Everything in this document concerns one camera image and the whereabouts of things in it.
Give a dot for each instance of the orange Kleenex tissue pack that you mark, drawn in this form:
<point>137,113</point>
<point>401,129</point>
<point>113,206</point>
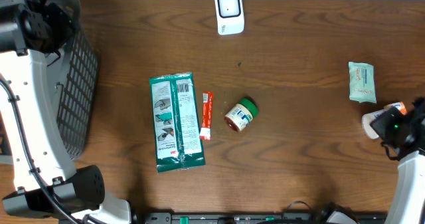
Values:
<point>398,105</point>

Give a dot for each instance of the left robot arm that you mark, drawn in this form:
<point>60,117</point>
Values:
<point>47,182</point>

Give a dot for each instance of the white barcode scanner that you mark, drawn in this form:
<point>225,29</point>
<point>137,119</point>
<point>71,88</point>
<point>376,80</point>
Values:
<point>229,16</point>

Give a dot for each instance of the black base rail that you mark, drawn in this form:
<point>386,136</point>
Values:
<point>236,218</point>

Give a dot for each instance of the white round tub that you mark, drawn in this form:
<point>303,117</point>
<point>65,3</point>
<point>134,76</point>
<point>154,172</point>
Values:
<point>366,123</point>

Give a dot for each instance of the green white wipes pack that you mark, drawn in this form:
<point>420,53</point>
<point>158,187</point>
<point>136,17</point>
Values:
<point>362,83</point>

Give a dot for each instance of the grey plastic shopping basket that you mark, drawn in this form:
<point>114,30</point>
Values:
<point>52,28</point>

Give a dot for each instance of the green lid jar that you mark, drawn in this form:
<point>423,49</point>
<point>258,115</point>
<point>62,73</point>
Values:
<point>241,114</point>

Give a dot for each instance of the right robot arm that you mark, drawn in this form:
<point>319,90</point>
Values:
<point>408,202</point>

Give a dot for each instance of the red snack package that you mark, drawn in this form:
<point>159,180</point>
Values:
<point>205,133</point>

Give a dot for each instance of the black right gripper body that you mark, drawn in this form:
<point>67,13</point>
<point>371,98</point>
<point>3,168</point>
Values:
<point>391,127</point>

